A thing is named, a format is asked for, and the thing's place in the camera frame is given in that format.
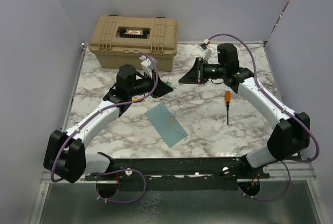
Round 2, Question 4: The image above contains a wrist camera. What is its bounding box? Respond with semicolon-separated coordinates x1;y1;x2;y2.
139;54;158;78
198;39;212;62

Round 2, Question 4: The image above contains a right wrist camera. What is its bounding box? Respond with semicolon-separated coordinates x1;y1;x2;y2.
198;39;212;62

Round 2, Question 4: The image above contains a teal envelope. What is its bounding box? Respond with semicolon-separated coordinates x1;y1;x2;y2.
145;103;188;148

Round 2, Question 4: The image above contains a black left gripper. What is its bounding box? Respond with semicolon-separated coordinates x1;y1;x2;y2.
129;70;173;99

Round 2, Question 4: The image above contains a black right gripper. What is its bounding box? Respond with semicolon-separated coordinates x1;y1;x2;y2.
181;57;226;85

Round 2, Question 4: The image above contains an orange handled screwdriver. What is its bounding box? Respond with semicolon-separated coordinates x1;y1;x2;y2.
225;91;231;125

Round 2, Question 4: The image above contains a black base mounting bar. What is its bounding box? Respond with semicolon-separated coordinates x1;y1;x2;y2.
85;157;270;191

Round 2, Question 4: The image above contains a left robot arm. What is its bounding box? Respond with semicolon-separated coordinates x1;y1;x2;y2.
43;64;173;183

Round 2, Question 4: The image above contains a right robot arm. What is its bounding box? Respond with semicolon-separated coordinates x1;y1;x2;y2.
178;43;310;178

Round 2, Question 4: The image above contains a tan plastic toolbox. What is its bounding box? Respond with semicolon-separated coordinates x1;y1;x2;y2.
88;15;179;72

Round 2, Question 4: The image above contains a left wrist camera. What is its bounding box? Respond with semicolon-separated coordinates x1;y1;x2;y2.
139;54;158;78

